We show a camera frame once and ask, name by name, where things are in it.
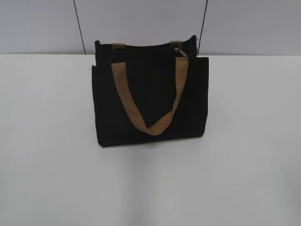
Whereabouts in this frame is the black tote bag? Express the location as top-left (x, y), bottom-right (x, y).
top-left (92, 36), bottom-right (209, 147)

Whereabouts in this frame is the silver zipper pull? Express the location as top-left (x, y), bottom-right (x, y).
top-left (174, 47), bottom-right (188, 57)

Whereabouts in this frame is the tan front bag handle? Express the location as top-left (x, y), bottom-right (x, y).
top-left (111, 57), bottom-right (189, 136)

